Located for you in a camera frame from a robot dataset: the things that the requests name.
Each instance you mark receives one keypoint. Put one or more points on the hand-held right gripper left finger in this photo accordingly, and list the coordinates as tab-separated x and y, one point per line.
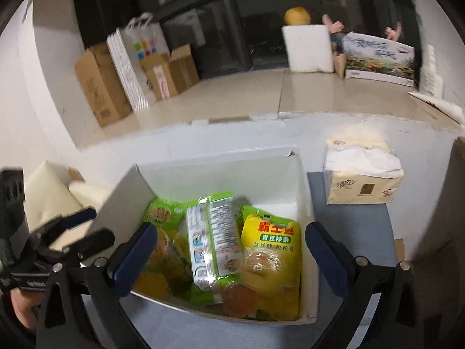
132	258

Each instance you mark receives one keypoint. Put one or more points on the white foam box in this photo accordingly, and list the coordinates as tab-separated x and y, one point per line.
308	49

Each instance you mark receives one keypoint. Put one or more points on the beige tissue pack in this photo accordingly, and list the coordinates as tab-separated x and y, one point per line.
363	185

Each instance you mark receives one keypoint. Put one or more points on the landscape printed box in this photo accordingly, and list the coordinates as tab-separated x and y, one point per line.
377	61

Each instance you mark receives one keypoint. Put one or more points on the white dotted paper bag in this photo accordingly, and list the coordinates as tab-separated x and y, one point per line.
127	69

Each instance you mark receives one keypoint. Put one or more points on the yellow snack bag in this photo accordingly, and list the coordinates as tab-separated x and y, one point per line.
272	232

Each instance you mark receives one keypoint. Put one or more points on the pink toy figure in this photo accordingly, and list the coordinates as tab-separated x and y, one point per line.
394	32
332	25

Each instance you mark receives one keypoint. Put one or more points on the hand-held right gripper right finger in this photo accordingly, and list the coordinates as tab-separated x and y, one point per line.
327	261

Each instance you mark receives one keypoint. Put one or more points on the orange round fruit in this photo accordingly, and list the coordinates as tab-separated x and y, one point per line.
297	16

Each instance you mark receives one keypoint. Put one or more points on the large cardboard box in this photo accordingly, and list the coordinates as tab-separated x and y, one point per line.
101	87

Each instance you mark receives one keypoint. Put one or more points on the white tube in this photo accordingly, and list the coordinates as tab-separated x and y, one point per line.
443	107

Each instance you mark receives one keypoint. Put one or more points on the pink jelly cup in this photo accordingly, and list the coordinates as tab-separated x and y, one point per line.
238	300

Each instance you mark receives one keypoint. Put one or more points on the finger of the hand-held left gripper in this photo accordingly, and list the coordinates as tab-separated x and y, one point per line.
96	240
76	218

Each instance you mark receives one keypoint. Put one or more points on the white bottle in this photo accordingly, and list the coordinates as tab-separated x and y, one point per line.
432	72

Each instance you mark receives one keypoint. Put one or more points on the white bag with coloured squares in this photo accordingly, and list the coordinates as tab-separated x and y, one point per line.
145	40

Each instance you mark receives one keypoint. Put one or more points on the white storage box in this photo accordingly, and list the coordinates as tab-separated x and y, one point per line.
218	178

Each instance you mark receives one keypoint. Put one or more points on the small green snack packet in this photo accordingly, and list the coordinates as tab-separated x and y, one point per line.
161	212

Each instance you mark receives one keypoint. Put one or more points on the open cardboard box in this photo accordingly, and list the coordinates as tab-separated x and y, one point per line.
170	76

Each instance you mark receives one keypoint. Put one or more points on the person's left hand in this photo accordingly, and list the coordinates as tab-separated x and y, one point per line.
21	307

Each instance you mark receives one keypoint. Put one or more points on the small brown item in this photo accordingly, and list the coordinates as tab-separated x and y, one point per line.
339	64

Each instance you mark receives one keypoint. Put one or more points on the green snack bag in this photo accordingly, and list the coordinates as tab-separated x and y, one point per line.
214	232

